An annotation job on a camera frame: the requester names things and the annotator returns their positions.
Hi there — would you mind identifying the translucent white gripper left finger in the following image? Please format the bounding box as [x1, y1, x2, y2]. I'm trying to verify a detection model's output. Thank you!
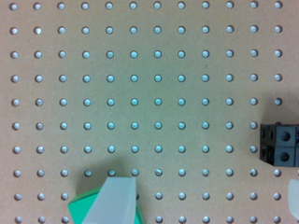
[81, 177, 136, 224]

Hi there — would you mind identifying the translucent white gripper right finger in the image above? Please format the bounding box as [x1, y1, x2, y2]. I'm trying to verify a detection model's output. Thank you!
[288, 179, 299, 217]

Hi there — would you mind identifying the green block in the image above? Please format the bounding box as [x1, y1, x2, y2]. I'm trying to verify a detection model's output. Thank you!
[68, 188, 145, 224]

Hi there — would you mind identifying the black block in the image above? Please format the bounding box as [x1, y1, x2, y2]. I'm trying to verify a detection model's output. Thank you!
[260, 123, 299, 167]

